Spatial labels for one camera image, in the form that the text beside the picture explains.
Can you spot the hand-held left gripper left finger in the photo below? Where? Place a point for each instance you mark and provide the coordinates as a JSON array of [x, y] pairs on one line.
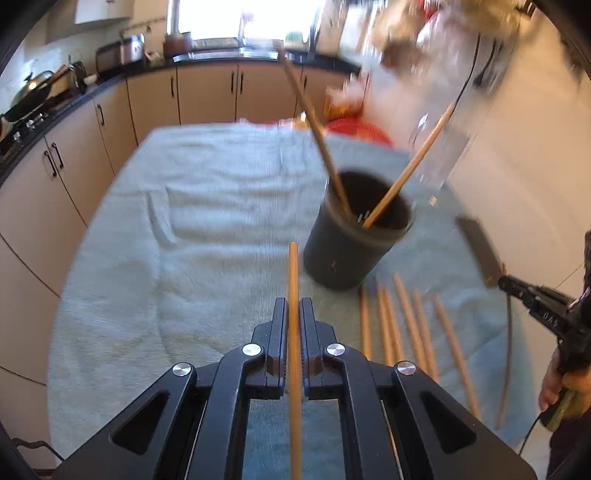
[[279, 332]]

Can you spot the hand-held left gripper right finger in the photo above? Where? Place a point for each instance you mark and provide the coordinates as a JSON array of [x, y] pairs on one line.
[[308, 332]]

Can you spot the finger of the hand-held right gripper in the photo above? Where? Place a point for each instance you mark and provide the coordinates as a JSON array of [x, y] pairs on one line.
[[515, 287]]

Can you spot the dark brown thin chopstick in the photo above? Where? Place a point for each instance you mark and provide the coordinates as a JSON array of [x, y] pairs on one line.
[[509, 341]]

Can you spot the plain wooden chopstick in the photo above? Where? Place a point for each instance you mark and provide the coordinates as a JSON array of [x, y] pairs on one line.
[[318, 134], [293, 277], [406, 170]]

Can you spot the bunch of wooden chopsticks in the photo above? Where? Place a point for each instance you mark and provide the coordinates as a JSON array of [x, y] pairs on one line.
[[365, 323]]

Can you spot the black chopstick holder cup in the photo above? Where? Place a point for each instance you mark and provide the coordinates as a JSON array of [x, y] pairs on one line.
[[341, 258]]

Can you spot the person's right hand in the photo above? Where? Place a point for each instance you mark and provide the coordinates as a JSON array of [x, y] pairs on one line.
[[549, 387]]

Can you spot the black flat case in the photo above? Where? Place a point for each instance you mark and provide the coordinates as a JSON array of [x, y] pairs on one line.
[[480, 249]]

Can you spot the light blue towel cloth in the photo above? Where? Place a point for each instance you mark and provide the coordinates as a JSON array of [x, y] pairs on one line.
[[184, 277]]

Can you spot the person's dark clothing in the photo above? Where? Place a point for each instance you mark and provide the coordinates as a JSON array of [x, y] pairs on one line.
[[572, 452]]

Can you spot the clear glass mug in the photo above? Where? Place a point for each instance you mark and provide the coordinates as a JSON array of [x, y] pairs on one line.
[[438, 157]]

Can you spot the red plastic basket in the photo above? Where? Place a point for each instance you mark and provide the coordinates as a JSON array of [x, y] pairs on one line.
[[360, 131]]

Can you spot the yellow plastic bag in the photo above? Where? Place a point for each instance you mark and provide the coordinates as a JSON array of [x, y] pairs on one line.
[[341, 110]]

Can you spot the large hanging plastic bag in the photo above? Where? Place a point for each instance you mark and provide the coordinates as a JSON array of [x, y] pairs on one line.
[[415, 27]]

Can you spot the steel kitchen sink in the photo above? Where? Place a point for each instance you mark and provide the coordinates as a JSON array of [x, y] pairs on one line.
[[231, 46]]

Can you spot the black kitchen countertop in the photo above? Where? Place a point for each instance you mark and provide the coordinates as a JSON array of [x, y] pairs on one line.
[[115, 78]]

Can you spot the brown clay pot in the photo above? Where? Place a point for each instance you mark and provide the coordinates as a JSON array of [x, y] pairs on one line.
[[178, 45]]

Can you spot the small white bowl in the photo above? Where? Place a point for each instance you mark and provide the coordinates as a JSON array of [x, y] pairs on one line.
[[90, 79]]

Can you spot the kitchen window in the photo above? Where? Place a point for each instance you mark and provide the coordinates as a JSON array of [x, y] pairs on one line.
[[221, 18]]

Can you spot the silver rice cooker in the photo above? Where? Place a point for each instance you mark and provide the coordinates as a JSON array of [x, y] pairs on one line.
[[133, 48]]

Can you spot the black countertop appliance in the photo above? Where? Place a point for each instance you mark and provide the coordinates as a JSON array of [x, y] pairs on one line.
[[108, 57]]

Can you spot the black kettle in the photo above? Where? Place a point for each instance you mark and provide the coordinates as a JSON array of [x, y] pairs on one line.
[[77, 76]]

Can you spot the black gas stove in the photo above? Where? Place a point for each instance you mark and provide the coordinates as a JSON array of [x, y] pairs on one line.
[[27, 124]]

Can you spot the steel wok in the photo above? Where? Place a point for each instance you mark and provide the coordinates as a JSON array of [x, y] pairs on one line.
[[32, 90]]

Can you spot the beige upper kitchen cabinets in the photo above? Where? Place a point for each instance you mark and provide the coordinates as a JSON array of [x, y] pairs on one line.
[[104, 9]]

